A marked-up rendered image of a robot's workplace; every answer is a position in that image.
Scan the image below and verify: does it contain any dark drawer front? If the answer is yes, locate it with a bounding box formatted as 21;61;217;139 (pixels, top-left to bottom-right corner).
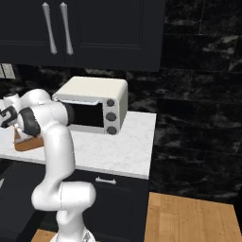
73;169;149;193

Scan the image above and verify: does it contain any dark glass toaster oven door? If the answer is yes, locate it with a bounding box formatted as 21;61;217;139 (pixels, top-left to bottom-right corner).
64;101;105;129

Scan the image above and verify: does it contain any dark base cupboard door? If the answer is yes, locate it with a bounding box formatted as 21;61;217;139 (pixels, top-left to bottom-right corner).
82;184;149;242

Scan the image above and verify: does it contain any silver drawer handle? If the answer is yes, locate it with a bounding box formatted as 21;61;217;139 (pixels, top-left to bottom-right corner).
95;176;117;185

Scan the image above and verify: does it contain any silver cupboard door handle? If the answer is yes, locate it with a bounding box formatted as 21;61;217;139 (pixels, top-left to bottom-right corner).
41;2;59;56
59;2;75;57

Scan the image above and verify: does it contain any brown wooden cutting board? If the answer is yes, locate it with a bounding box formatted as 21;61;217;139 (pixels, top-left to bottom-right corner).
13;125;45;152

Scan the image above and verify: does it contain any wide dark wall cupboard door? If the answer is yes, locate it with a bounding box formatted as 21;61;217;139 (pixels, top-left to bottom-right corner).
57;0;166;73

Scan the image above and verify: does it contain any pale toaster oven door handle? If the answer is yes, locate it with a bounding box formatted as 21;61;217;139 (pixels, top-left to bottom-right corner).
52;95;99;106

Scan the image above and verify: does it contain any pale wall socket plate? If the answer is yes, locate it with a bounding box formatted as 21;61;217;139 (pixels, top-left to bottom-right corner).
0;62;17;80

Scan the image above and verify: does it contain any cream toaster oven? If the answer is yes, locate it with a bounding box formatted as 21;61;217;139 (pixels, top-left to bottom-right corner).
51;76;130;136

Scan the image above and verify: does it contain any narrow dark wall cupboard door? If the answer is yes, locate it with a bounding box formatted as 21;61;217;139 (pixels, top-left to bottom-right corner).
0;0;59;66

